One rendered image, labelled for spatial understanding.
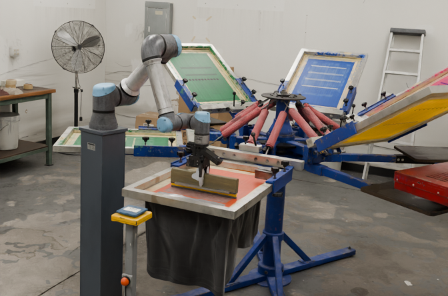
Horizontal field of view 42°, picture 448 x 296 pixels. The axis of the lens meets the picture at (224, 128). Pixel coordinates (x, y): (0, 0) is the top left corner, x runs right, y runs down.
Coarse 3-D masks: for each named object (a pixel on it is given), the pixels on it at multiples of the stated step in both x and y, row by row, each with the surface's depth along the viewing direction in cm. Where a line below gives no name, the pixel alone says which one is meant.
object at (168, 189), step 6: (210, 168) 331; (216, 174) 320; (222, 174) 320; (228, 174) 321; (168, 186) 293; (156, 192) 283; (168, 192) 284; (174, 192) 284; (180, 192) 285; (186, 192) 285; (192, 192) 286; (198, 192) 286
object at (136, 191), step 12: (168, 168) 313; (180, 168) 318; (228, 168) 333; (240, 168) 329; (252, 168) 326; (144, 180) 288; (156, 180) 295; (132, 192) 271; (144, 192) 270; (264, 192) 284; (168, 204) 264; (180, 204) 261; (192, 204) 259; (204, 204) 258; (240, 204) 260; (252, 204) 270; (228, 216) 252
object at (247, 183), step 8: (232, 176) 318; (240, 176) 318; (248, 176) 319; (240, 184) 304; (248, 184) 304; (256, 184) 305; (240, 192) 290; (248, 192) 291; (208, 200) 275; (216, 200) 276; (224, 200) 276; (232, 200) 277
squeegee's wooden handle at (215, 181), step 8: (176, 168) 290; (176, 176) 289; (184, 176) 288; (208, 176) 282; (216, 176) 281; (224, 176) 281; (192, 184) 286; (208, 184) 283; (216, 184) 281; (224, 184) 279; (232, 184) 278; (232, 192) 278
